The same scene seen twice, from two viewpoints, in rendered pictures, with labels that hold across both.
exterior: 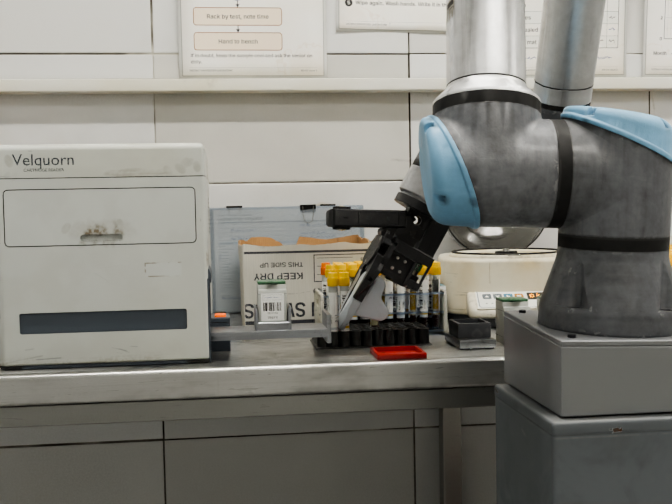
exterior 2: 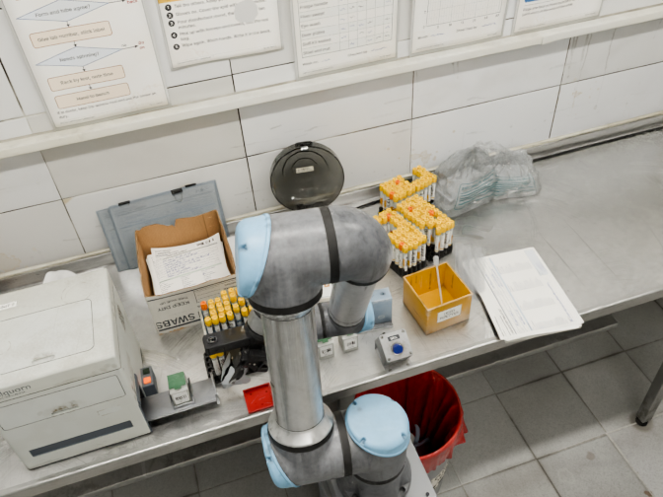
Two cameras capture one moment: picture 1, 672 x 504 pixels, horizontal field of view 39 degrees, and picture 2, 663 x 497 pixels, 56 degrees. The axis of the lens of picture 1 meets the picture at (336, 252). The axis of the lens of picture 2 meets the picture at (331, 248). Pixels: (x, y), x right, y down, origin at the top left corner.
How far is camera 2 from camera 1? 1.16 m
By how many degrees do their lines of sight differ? 41
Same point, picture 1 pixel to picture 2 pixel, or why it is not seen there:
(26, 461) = not seen: hidden behind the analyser
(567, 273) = (351, 482)
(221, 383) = (162, 451)
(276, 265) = (171, 301)
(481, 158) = (300, 477)
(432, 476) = not seen: hidden behind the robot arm
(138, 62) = (16, 124)
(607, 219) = (371, 476)
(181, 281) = (122, 411)
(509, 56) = (312, 418)
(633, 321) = not seen: outside the picture
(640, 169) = (389, 462)
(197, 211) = (121, 383)
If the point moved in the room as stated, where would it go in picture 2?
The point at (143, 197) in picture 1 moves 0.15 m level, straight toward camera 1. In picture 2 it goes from (84, 388) to (94, 448)
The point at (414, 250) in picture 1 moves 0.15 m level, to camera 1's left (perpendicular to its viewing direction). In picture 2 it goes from (261, 357) to (195, 370)
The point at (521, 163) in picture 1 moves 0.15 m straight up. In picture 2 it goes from (323, 474) to (318, 428)
